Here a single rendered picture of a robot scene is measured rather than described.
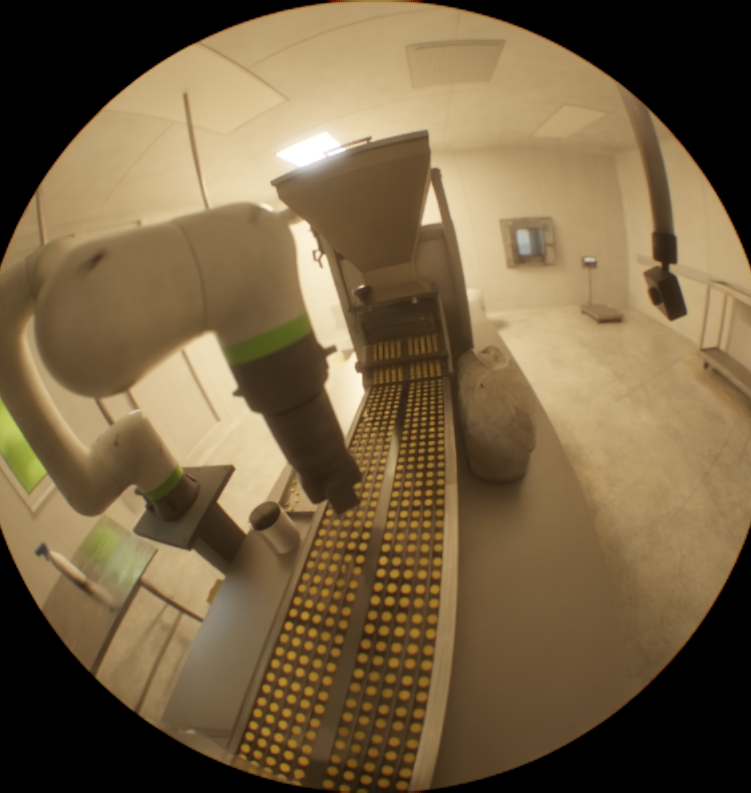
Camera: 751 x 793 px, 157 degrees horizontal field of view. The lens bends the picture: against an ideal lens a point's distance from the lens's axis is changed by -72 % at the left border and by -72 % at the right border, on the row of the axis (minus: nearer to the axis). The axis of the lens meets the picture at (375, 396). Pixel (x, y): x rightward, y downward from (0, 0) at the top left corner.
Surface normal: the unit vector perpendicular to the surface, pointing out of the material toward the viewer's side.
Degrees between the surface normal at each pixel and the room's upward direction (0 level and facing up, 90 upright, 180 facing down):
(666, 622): 0
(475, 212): 90
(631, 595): 0
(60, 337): 94
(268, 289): 99
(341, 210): 118
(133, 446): 88
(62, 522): 90
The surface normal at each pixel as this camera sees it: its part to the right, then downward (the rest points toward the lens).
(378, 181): -0.04, 0.86
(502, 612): -0.25, -0.84
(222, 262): 0.87, 0.15
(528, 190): -0.18, 0.53
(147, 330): 0.92, 0.38
